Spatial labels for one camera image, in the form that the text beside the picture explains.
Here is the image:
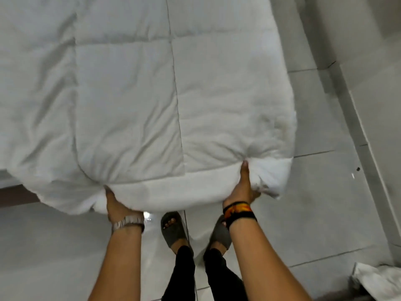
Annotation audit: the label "person's right hand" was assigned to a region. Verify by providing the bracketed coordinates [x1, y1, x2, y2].
[222, 160, 261, 211]

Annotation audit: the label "person's left forearm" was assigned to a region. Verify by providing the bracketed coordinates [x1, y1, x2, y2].
[89, 224, 145, 301]

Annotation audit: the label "black trousers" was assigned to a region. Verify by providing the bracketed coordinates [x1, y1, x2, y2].
[161, 245, 249, 301]

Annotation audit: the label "person's right forearm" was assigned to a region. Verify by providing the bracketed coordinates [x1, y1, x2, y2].
[229, 211, 312, 301]

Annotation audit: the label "person's left hand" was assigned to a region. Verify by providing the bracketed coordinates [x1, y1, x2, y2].
[104, 185, 145, 225]

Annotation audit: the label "white quilted duvet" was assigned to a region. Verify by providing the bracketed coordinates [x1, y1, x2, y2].
[0, 0, 297, 216]

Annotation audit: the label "brown wooden bed frame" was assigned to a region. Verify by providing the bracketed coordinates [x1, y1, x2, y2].
[0, 184, 42, 208]

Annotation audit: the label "grey slide sandal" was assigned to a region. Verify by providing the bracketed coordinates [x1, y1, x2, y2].
[160, 211, 192, 250]
[209, 214, 233, 250]

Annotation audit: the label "black orange woven wristband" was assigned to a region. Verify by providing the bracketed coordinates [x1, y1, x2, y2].
[222, 201, 258, 230]

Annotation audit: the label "silver metal wristwatch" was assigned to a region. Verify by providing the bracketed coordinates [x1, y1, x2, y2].
[112, 215, 145, 234]

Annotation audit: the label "crumpled white cloth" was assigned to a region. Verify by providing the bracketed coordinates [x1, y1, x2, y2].
[351, 262, 401, 301]

